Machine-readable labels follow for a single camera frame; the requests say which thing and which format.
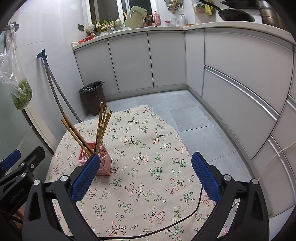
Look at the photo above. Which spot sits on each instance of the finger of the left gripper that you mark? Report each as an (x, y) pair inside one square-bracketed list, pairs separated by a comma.
[(30, 159), (10, 160)]

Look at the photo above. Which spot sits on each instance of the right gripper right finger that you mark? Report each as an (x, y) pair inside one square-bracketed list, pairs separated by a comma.
[(251, 219)]

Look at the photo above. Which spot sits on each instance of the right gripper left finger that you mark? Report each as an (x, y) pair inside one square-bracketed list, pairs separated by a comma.
[(40, 221)]

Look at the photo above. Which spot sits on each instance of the grey kitchen cabinets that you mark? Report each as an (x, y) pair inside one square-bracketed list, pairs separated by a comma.
[(243, 73)]

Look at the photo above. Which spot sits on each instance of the floral tablecloth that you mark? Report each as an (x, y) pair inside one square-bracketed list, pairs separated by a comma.
[(152, 192)]

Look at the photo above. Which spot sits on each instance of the plastic bag with greens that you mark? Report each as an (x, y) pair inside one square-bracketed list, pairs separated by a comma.
[(12, 75)]

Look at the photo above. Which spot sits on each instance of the wooden chopsticks in holder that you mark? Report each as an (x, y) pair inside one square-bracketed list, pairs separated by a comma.
[(89, 135)]

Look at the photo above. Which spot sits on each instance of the black trash bin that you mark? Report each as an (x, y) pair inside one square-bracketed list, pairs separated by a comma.
[(92, 95)]

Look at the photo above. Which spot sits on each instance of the silver faucet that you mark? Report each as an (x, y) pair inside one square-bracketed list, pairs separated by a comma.
[(137, 19)]

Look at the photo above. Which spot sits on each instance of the black frying pan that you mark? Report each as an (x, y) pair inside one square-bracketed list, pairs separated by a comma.
[(231, 14)]

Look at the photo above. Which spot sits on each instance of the pink soap bottle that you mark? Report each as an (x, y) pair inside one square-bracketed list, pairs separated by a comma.
[(157, 19)]

